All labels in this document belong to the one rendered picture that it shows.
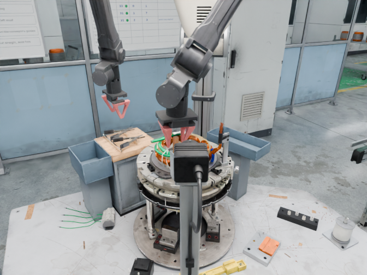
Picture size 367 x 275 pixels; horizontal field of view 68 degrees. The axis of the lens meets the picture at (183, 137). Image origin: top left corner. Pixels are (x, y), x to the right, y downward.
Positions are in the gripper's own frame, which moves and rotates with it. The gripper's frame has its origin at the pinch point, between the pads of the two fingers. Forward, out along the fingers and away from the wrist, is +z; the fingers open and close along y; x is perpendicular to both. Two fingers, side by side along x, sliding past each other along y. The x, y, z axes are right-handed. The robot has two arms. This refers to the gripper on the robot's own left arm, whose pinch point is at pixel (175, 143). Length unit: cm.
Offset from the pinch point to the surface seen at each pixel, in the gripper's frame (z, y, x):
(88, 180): 23.5, -24.8, 21.9
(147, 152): 12.6, -3.9, 17.7
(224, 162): 9.9, 17.0, 0.3
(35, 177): 134, -78, 196
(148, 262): 37.5, -10.0, -7.2
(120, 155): 16.7, -12.4, 24.8
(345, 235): 36, 59, -20
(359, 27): 36, 880, 653
